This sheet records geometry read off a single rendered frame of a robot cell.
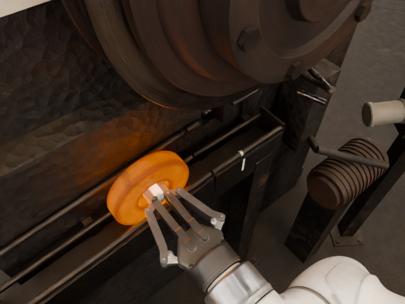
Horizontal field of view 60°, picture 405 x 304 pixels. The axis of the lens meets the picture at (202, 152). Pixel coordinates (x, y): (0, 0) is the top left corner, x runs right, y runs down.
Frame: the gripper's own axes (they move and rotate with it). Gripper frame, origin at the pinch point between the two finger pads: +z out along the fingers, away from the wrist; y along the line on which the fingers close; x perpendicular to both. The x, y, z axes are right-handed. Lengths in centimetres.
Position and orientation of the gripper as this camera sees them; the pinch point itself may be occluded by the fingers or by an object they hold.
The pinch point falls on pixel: (149, 184)
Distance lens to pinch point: 62.5
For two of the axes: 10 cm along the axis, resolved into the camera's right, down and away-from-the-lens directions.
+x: 0.3, -5.8, -8.1
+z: -6.2, -6.5, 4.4
